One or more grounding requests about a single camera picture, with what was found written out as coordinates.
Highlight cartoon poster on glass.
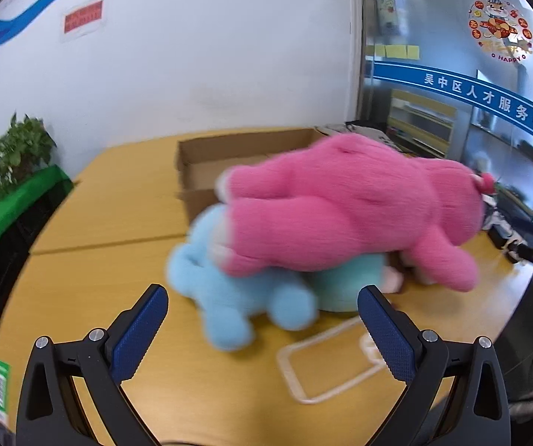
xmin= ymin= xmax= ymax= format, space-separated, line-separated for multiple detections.
xmin=376 ymin=0 xmax=408 ymax=36

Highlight round cartoon window sticker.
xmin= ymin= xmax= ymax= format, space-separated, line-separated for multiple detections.
xmin=467 ymin=0 xmax=533 ymax=64

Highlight pink pig plush teal shirt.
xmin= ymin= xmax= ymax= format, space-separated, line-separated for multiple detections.
xmin=304 ymin=254 xmax=404 ymax=312

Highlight potted green plant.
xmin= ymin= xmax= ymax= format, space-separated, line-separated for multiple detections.
xmin=0 ymin=114 xmax=57 ymax=200

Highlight grey canvas bag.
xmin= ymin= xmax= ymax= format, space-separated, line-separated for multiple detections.
xmin=315 ymin=124 xmax=401 ymax=152

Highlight light blue plush bear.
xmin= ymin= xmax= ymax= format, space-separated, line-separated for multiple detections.
xmin=166 ymin=203 xmax=319 ymax=352

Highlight yellow sticky notes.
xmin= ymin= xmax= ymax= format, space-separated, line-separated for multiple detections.
xmin=374 ymin=44 xmax=420 ymax=61

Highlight green cloth covered shelf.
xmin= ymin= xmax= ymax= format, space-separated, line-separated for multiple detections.
xmin=0 ymin=166 xmax=74 ymax=237

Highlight pink plush bear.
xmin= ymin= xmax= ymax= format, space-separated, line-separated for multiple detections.
xmin=209 ymin=134 xmax=494 ymax=292

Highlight shallow cardboard box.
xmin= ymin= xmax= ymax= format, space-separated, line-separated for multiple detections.
xmin=175 ymin=126 xmax=407 ymax=289

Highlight red wall sign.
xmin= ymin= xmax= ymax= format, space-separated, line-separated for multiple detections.
xmin=60 ymin=0 xmax=107 ymax=42

